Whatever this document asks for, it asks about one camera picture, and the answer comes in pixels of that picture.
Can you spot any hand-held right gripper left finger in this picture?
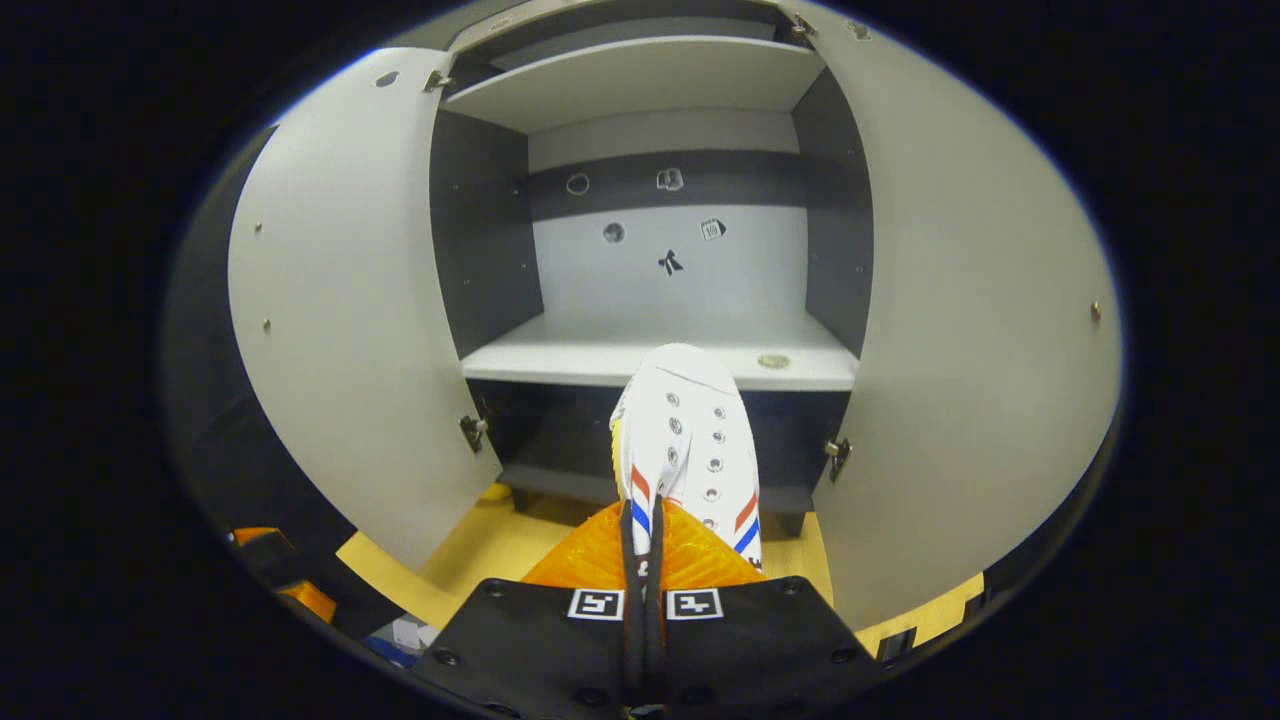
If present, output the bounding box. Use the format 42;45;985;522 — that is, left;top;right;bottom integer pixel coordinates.
413;498;647;719

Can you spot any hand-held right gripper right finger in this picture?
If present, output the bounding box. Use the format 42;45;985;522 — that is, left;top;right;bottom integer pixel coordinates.
648;498;883;719

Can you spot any grey cabinet door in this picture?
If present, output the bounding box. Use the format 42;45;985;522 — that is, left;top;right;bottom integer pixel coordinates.
228;48;504;573
795;0;1123;633

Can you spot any grey shoe cabinet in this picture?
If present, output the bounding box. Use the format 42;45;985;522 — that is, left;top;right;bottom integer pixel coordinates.
425;0;877;541

